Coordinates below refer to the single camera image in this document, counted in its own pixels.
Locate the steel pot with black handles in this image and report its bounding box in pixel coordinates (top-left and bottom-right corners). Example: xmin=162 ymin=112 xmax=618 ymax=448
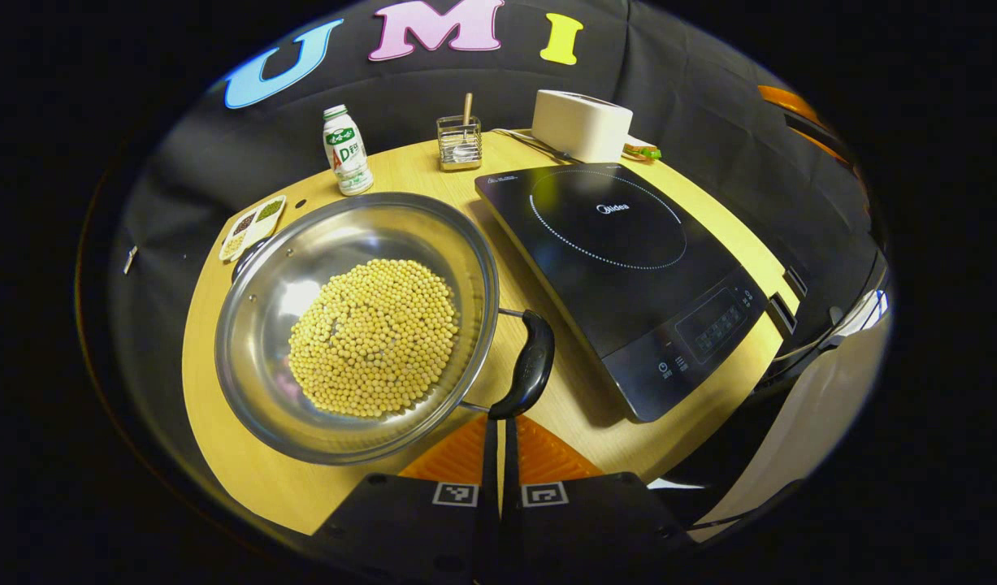
xmin=214 ymin=192 xmax=556 ymax=466

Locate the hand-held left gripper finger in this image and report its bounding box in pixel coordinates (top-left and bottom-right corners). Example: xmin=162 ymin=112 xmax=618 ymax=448
xmin=502 ymin=414 xmax=694 ymax=582
xmin=311 ymin=414 xmax=499 ymax=582

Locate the wire utensil holder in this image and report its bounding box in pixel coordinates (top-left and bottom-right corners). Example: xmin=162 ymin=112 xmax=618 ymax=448
xmin=436 ymin=115 xmax=483 ymax=171

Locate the wooden-handled spoon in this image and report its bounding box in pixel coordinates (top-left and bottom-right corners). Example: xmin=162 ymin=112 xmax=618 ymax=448
xmin=453 ymin=93 xmax=479 ymax=159

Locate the white toaster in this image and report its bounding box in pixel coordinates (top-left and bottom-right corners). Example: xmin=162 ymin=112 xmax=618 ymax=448
xmin=531 ymin=89 xmax=634 ymax=163

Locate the black induction cooktop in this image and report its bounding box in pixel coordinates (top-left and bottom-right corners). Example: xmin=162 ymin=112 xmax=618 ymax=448
xmin=475 ymin=162 xmax=769 ymax=423

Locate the pile of soybeans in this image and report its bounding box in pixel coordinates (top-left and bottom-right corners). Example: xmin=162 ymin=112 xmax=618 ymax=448
xmin=288 ymin=258 xmax=462 ymax=419

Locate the white drink bottle green label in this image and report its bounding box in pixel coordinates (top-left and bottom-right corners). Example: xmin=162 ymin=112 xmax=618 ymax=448
xmin=322 ymin=104 xmax=375 ymax=197

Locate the white divided bean dish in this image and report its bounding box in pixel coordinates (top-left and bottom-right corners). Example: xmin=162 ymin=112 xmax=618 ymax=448
xmin=219 ymin=195 xmax=288 ymax=262

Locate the white fabric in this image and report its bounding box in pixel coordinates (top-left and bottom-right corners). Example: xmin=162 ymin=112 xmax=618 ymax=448
xmin=693 ymin=292 xmax=891 ymax=529

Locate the black power cable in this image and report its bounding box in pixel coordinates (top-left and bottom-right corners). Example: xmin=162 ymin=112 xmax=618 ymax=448
xmin=490 ymin=128 xmax=576 ymax=162

